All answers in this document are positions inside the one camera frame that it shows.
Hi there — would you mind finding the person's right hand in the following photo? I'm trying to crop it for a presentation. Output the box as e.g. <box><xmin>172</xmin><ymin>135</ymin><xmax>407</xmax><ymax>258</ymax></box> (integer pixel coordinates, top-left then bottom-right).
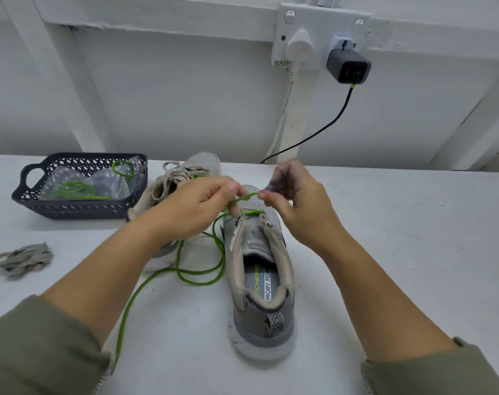
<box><xmin>258</xmin><ymin>159</ymin><xmax>351</xmax><ymax>258</ymax></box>

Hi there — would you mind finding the person's left hand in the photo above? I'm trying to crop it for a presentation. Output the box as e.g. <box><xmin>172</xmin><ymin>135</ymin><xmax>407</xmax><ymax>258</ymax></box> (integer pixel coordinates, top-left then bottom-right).
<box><xmin>138</xmin><ymin>177</ymin><xmax>242</xmax><ymax>249</ymax></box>

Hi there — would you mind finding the beige shoelace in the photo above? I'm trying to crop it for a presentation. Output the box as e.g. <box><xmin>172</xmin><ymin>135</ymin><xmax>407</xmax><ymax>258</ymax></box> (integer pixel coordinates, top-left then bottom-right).
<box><xmin>155</xmin><ymin>161</ymin><xmax>211</xmax><ymax>202</ymax></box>
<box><xmin>0</xmin><ymin>242</ymin><xmax>55</xmax><ymax>280</ymax></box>

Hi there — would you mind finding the gray sneaker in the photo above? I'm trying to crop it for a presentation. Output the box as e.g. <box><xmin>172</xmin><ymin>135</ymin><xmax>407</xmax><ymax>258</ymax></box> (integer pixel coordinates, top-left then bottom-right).
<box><xmin>222</xmin><ymin>185</ymin><xmax>297</xmax><ymax>362</ymax></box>
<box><xmin>126</xmin><ymin>152</ymin><xmax>223</xmax><ymax>270</ymax></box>

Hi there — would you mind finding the green shoelace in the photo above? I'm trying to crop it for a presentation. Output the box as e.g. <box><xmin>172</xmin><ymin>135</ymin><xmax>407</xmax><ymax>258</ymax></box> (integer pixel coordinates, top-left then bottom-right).
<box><xmin>46</xmin><ymin>159</ymin><xmax>139</xmax><ymax>201</ymax></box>
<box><xmin>110</xmin><ymin>191</ymin><xmax>267</xmax><ymax>375</ymax></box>

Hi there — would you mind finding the clear plastic bag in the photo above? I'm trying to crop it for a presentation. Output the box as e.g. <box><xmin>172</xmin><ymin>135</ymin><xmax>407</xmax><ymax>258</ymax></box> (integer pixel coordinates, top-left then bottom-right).
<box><xmin>37</xmin><ymin>162</ymin><xmax>145</xmax><ymax>202</ymax></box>

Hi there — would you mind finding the person's left forearm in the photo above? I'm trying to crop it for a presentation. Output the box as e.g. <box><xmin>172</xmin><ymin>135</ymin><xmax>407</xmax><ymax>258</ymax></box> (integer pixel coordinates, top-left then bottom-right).
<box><xmin>0</xmin><ymin>224</ymin><xmax>182</xmax><ymax>395</ymax></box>

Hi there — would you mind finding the person's right forearm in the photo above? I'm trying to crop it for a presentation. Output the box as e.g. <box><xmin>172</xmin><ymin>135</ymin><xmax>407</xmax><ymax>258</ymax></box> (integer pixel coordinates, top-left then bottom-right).
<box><xmin>322</xmin><ymin>234</ymin><xmax>499</xmax><ymax>395</ymax></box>

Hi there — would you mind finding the gray charger adapter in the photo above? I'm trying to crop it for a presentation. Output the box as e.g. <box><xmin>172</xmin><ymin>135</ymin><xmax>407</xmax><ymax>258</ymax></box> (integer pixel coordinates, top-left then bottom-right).
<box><xmin>327</xmin><ymin>47</ymin><xmax>372</xmax><ymax>86</ymax></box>

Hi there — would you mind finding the dark plastic lattice basket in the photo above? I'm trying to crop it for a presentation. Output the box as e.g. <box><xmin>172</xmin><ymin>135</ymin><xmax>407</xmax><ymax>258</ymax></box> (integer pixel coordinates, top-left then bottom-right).
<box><xmin>12</xmin><ymin>152</ymin><xmax>149</xmax><ymax>221</ymax></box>

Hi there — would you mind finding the white plug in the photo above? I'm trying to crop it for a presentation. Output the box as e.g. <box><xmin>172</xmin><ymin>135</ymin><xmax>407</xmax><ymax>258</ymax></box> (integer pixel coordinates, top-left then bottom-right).
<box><xmin>285</xmin><ymin>29</ymin><xmax>316</xmax><ymax>64</ymax></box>

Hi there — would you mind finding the black cable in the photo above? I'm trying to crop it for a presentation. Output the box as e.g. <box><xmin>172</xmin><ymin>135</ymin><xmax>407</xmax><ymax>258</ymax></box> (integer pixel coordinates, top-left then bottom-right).
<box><xmin>260</xmin><ymin>83</ymin><xmax>356</xmax><ymax>165</ymax></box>

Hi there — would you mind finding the white cable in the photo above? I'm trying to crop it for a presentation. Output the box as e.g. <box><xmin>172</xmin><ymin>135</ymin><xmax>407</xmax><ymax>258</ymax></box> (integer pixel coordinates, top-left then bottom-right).
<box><xmin>266</xmin><ymin>63</ymin><xmax>300</xmax><ymax>163</ymax></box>

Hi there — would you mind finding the white wall socket plate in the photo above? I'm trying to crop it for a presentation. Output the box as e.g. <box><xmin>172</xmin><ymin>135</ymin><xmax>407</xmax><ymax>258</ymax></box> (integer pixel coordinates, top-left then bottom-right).
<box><xmin>271</xmin><ymin>3</ymin><xmax>372</xmax><ymax>69</ymax></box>

